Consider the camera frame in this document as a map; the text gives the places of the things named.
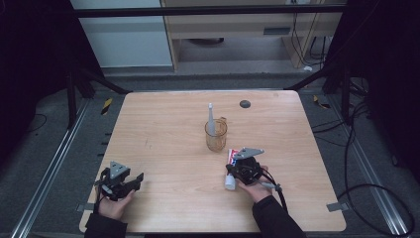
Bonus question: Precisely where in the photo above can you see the black hanging cables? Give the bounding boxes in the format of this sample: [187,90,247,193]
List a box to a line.
[289,12,332,67]

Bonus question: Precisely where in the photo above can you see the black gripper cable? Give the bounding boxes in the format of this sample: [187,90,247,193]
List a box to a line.
[256,167,416,238]

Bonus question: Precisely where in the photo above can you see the black curtain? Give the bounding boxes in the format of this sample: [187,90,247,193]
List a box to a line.
[0,0,104,163]
[324,0,420,184]

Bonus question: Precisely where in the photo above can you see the grey tape piece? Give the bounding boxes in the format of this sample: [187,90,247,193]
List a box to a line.
[75,203,96,213]
[326,201,351,213]

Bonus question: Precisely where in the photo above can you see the person's left hand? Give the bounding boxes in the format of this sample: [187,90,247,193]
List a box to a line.
[97,189,137,221]

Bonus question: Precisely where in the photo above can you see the black floor cables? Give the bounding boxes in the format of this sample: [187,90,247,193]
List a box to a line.
[311,76,372,148]

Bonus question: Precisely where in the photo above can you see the person's right hand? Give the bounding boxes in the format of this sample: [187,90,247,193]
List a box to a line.
[237,166,275,204]

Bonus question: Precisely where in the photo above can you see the light wooden desk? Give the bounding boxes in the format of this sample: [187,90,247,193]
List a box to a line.
[159,0,349,71]

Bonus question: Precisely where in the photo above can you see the metal floor rail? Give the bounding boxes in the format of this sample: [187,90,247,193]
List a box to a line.
[324,94,411,237]
[9,98,91,238]

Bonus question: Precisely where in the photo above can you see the white cabinet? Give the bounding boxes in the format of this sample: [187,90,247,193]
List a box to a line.
[69,0,174,69]

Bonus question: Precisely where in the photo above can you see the yellow black floor tape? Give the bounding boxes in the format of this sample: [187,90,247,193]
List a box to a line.
[312,94,332,110]
[100,96,114,116]

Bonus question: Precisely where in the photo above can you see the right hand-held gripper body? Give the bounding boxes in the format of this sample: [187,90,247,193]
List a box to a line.
[232,146,265,186]

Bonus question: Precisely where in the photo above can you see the white electric toothbrush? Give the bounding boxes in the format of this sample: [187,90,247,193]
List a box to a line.
[206,102,217,137]

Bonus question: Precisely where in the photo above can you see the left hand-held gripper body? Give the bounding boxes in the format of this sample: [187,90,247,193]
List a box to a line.
[95,160,134,202]

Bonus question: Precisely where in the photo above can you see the thin black floor cable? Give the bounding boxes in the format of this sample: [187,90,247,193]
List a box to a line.
[26,112,49,134]

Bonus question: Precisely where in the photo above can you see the white toothpaste tube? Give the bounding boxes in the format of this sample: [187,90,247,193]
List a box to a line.
[224,148,241,191]

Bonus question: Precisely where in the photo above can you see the black stand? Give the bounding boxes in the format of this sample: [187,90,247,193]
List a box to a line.
[64,63,134,131]
[284,61,354,126]

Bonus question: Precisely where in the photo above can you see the amber transparent cup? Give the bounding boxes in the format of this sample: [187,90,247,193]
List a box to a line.
[204,116,229,154]

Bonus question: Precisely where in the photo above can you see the black frame bar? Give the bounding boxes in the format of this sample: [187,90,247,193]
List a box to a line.
[70,4,347,19]

